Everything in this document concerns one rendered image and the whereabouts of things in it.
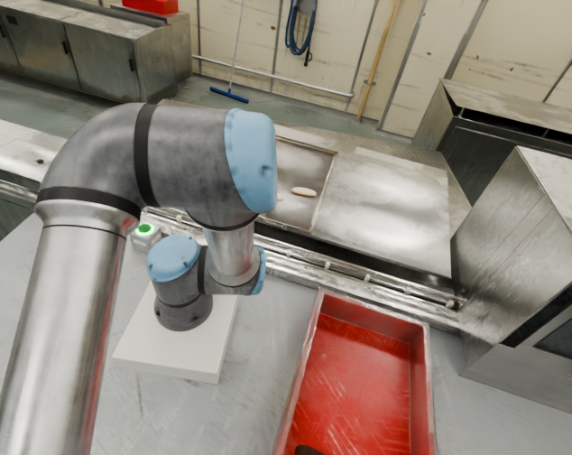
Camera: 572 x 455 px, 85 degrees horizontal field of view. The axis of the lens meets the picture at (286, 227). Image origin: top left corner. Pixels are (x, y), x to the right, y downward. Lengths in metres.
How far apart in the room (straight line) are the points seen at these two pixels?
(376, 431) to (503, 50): 4.30
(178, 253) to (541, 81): 4.60
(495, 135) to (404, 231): 1.58
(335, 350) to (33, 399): 0.76
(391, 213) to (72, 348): 1.16
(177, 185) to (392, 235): 1.00
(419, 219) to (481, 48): 3.47
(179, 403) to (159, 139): 0.67
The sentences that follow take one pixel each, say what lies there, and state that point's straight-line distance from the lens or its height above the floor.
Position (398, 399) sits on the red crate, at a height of 0.82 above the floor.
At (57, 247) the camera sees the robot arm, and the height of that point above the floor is 1.41.
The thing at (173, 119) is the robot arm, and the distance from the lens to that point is 0.36.
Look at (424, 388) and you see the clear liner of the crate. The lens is 0.91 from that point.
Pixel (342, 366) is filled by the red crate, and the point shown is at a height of 0.82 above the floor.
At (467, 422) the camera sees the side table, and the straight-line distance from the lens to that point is 1.05.
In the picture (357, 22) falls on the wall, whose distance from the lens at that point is 4.50.
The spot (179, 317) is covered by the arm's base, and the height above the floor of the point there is 0.94.
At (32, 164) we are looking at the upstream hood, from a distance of 1.49.
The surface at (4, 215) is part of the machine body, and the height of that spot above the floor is 0.66.
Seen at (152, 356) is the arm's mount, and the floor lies 0.88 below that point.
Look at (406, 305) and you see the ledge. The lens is 1.10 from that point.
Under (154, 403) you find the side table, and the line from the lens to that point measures 0.89.
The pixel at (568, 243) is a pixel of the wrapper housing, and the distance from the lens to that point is 0.87.
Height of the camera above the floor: 1.65
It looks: 41 degrees down
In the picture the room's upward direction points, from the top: 12 degrees clockwise
